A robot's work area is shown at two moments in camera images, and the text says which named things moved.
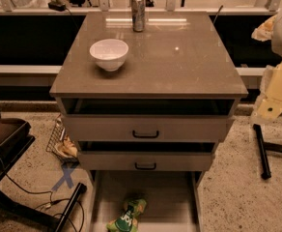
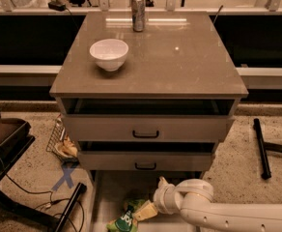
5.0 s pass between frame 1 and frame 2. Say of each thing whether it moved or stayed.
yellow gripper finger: moved
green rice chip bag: stayed
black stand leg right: stayed
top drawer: stayed
